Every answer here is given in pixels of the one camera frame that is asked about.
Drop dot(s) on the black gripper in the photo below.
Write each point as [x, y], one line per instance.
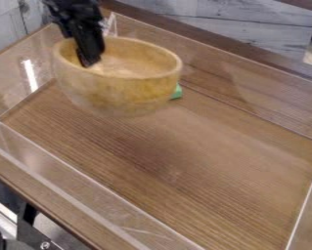
[82, 11]

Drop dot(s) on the brown wooden bowl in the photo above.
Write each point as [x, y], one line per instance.
[130, 83]

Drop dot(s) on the green rectangular block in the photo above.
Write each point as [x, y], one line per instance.
[177, 93]

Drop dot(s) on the clear acrylic tray wall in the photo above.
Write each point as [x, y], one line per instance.
[98, 216]

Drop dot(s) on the black metal table frame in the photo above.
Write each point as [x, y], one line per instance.
[28, 234]

